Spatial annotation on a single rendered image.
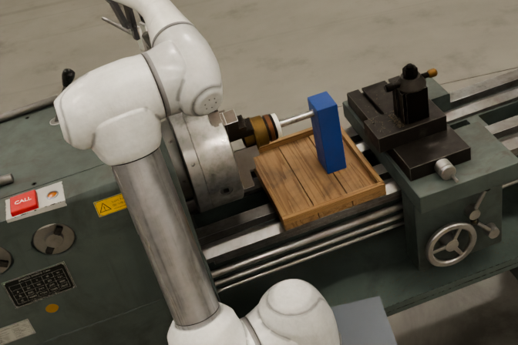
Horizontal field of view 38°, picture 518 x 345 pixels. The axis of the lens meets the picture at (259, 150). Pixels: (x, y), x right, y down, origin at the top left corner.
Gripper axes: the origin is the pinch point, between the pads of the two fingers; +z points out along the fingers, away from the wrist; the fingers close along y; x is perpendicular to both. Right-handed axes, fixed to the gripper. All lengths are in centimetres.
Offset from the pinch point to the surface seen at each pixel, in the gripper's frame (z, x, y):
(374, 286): 89, 35, -31
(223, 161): 29.3, 24.9, 0.2
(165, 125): 21.8, 7.5, 5.2
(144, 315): 60, 21, 33
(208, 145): 24.5, 22.2, 1.8
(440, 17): 120, -131, -242
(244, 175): 41.1, 17.9, -7.9
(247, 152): 35.9, 16.5, -11.2
